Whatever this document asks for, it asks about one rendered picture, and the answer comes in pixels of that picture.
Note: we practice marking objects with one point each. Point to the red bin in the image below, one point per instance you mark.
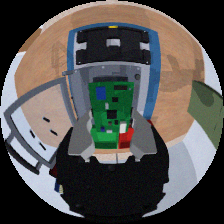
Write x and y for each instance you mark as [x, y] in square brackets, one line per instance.
[124, 139]

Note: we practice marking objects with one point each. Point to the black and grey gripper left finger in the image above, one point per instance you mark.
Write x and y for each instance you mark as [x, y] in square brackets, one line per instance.
[76, 147]

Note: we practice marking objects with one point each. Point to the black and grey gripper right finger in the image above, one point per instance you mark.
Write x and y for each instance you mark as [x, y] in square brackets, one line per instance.
[147, 145]

